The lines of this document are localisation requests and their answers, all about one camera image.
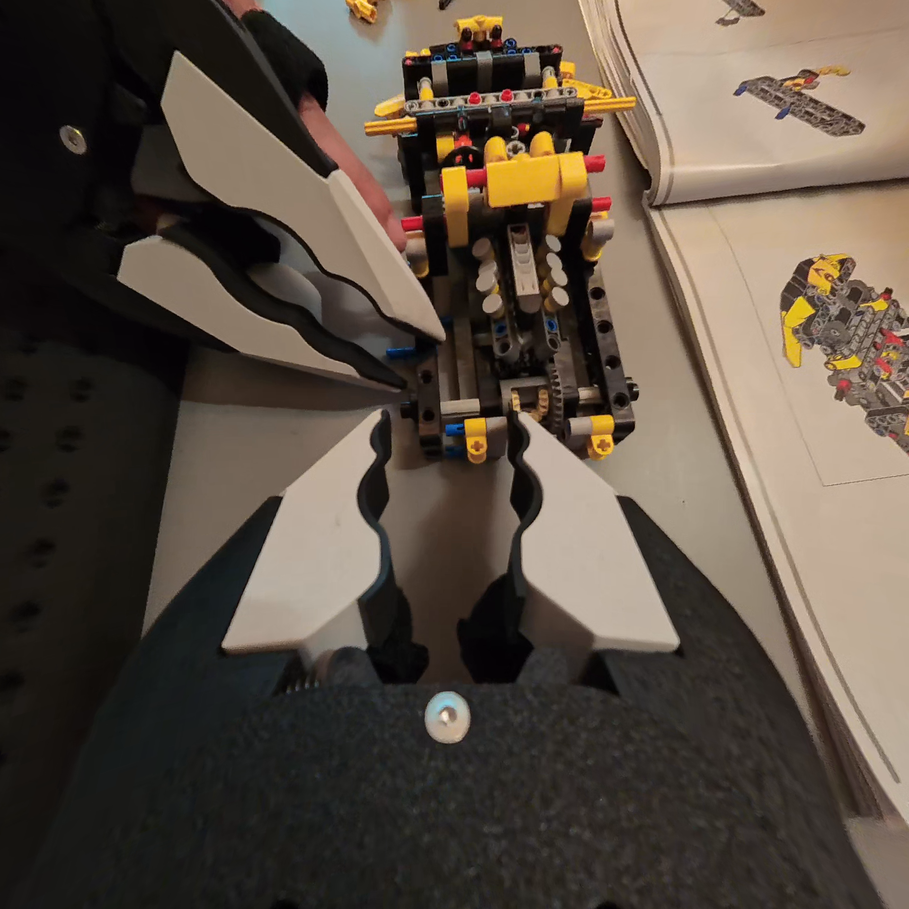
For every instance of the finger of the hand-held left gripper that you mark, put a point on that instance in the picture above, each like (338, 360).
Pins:
(270, 163)
(192, 291)

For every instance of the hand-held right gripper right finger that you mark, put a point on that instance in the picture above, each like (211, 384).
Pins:
(596, 568)

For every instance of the small yellow grey lego connector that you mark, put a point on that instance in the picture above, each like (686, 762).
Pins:
(476, 433)

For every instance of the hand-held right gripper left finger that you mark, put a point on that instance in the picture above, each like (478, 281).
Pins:
(305, 568)

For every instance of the black yellow lego car chassis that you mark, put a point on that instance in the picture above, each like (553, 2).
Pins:
(525, 177)

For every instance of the open lego instruction booklet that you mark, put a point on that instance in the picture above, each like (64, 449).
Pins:
(781, 426)

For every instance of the pile of yellow lego pieces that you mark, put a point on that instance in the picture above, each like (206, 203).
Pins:
(362, 7)

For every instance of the person's left hand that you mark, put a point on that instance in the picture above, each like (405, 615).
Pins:
(362, 184)

